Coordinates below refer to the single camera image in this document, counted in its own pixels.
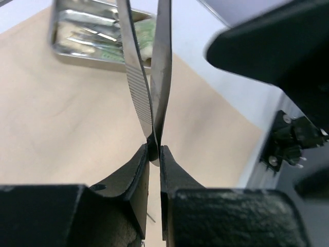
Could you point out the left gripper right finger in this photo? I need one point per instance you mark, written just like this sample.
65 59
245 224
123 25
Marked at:
193 215

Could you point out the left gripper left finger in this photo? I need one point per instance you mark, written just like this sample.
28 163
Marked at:
112 212

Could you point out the beige surgical wrap cloth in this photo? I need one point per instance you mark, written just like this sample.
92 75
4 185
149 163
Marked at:
62 123

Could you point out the long straight metal forceps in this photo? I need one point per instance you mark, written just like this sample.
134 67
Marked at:
150 96

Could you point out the metal instrument tray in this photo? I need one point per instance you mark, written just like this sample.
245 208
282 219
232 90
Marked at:
86 33

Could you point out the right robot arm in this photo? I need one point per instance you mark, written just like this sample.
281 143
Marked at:
286 47

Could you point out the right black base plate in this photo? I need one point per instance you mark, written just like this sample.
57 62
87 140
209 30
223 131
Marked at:
287 139

